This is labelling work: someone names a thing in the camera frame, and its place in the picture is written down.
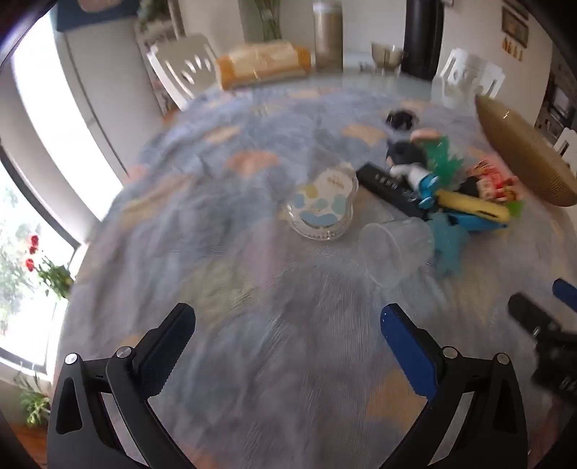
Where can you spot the small green toy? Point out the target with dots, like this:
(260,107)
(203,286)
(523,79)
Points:
(515,209)

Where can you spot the red and white toy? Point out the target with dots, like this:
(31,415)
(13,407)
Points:
(491,180)

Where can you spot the clear plastic cup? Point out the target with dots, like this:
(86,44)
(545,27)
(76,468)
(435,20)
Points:
(392,252)

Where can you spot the small black round object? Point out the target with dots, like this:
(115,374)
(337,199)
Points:
(400,118)

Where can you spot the blue painting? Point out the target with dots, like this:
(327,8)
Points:
(99,13)

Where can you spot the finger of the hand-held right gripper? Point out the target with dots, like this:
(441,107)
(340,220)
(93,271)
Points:
(529,313)
(565,293)

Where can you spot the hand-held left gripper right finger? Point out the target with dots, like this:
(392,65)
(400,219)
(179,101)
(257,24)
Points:
(405,347)

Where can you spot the green potted plant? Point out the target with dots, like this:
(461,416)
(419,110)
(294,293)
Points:
(34,401)

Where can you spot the small black toy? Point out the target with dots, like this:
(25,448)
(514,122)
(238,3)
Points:
(469,186)

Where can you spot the black remote control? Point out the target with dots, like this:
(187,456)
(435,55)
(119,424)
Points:
(383,182)

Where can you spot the blue toy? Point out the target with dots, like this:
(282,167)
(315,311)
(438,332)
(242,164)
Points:
(475,224)

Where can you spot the woven tan bowl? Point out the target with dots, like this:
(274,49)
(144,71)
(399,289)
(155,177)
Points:
(527,153)

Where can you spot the black cylinder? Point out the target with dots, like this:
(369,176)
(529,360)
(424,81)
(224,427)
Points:
(423,40)

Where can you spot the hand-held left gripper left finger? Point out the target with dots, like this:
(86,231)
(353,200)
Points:
(176,331)

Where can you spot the framed wall picture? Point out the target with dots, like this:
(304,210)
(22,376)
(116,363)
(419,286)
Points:
(515,26)

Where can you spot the white shelf with plants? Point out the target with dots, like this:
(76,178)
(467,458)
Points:
(155,36)

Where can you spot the clear container with blue lid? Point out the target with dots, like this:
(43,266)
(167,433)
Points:
(322,203)

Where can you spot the dark cabinet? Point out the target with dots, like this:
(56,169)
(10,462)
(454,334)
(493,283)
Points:
(559,103)

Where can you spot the bread loaf in bag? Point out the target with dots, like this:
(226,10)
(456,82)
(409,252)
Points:
(261,63)

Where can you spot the green translucent toy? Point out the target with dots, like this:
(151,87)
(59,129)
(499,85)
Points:
(446,160)

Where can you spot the white chair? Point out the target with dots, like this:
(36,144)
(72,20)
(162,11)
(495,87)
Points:
(469,76)
(567,142)
(189,67)

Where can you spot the red flower plant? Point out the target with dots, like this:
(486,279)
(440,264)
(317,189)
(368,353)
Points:
(54,273)

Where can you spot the small wall ornaments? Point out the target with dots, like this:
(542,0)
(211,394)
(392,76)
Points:
(511,48)

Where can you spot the teal toy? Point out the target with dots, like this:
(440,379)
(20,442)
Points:
(448,246)

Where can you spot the yellow toy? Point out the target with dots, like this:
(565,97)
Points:
(469,205)

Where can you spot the blue patterned tablecloth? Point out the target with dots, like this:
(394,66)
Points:
(270,360)

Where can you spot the glass goblet bowl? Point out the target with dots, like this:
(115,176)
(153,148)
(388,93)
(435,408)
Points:
(386,56)

